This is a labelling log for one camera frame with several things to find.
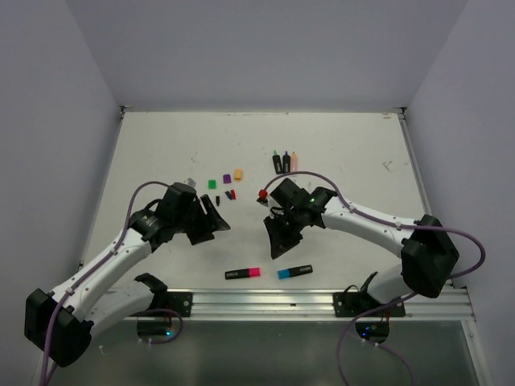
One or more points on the orange pink highlighter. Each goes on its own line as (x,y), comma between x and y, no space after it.
(293,162)

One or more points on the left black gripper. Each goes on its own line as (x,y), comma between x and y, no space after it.
(216,223)

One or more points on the pink black highlighter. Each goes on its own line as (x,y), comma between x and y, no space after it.
(243,273)

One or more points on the orange highlighter cap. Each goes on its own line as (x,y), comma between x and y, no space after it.
(238,174)

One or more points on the right aluminium side rail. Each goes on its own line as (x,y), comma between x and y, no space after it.
(414,164)

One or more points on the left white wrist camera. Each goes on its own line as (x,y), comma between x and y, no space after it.
(190,182)

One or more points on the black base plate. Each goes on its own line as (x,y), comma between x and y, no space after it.
(349,304)
(179,301)

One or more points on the aluminium front rail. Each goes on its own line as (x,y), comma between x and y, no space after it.
(313,305)

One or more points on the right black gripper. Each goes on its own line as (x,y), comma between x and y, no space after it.
(279,243)

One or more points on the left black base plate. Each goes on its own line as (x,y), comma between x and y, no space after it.
(179,301)

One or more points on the green black highlighter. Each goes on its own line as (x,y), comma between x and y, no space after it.
(277,162)

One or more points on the blue black highlighter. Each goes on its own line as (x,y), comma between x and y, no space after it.
(294,272)

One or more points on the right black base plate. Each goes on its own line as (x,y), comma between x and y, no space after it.
(349,304)

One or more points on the purple black highlighter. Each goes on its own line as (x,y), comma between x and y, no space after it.
(286,163)

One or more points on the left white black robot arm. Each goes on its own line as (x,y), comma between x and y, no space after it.
(63,321)

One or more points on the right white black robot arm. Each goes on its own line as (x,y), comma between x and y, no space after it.
(426,253)

